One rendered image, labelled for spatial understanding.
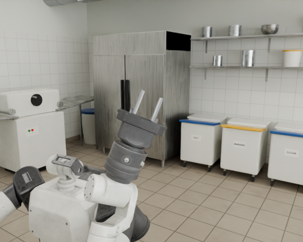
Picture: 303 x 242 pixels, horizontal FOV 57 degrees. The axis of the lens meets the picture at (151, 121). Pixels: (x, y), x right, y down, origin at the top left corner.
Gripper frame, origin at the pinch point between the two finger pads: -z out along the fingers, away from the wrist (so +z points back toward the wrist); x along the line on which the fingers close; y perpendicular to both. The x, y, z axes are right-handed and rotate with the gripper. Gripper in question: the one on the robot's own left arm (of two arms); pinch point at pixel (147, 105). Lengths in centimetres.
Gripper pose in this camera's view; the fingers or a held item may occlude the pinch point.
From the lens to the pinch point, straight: 68.3
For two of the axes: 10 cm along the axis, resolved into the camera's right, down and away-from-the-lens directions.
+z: -3.8, 9.2, 0.5
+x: -9.2, -3.7, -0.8
